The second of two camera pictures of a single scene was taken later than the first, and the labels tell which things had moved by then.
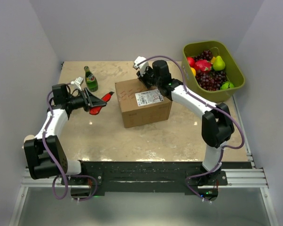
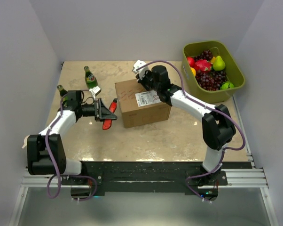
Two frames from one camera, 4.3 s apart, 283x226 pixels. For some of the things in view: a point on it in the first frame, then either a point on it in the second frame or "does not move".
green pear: [218, 64] does not move
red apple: [191, 61] does not move
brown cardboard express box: [140, 105] does not move
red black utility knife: [95, 110] to [107, 124]
